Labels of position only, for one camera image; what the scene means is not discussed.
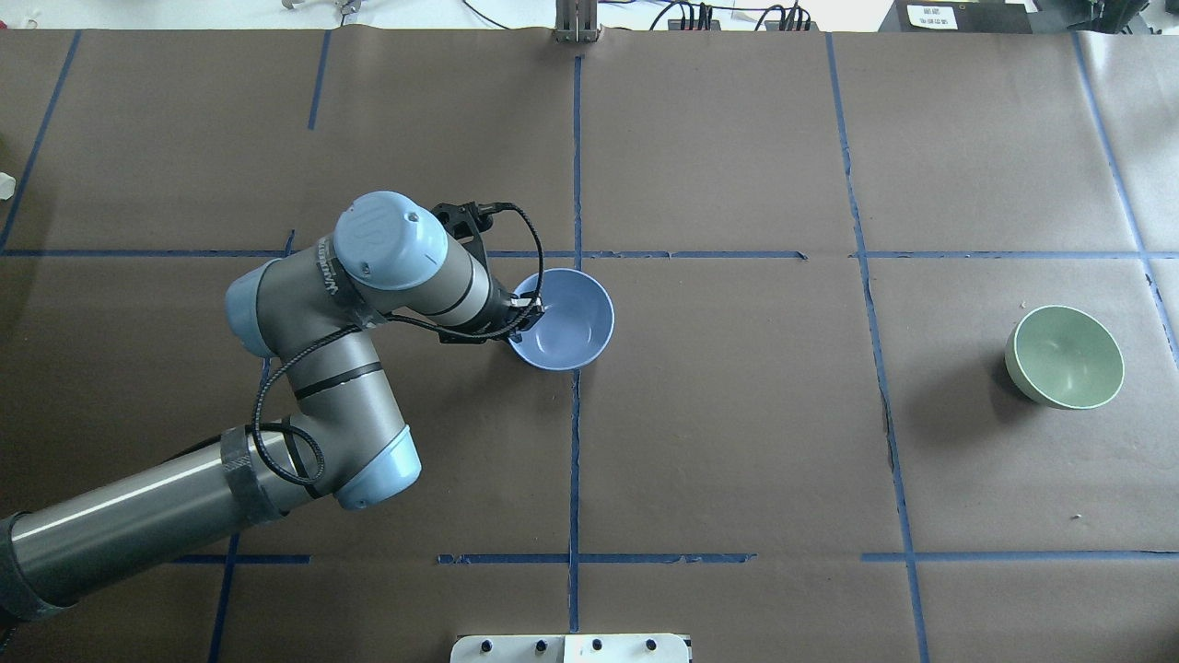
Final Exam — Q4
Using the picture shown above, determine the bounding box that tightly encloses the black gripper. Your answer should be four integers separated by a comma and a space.
432, 202, 546, 344

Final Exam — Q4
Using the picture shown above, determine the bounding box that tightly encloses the blue bowl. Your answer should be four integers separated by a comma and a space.
508, 268, 615, 372

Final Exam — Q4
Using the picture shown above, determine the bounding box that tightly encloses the green bowl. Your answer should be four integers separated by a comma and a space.
1003, 306, 1126, 411

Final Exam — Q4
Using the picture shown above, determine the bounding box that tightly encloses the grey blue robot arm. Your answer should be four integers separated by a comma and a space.
4, 192, 544, 636

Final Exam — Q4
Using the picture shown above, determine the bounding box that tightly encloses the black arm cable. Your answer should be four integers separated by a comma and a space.
252, 203, 546, 487

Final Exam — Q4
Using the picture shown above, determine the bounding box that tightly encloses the aluminium frame post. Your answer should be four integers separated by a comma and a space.
553, 0, 601, 42

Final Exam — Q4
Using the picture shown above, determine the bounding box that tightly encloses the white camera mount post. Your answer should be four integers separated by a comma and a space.
449, 634, 694, 662

